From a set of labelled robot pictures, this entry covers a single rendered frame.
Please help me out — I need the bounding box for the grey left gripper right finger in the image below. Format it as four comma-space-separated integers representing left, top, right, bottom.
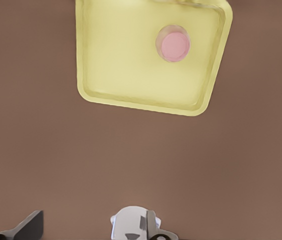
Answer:
145, 210, 180, 240

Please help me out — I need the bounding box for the pink cup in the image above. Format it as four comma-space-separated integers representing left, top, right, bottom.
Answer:
155, 24, 191, 62

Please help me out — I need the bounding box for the yellow square tray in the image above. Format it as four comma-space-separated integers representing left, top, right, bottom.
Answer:
75, 0, 234, 117

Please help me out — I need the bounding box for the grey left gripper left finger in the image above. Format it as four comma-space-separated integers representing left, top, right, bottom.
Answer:
0, 209, 44, 240

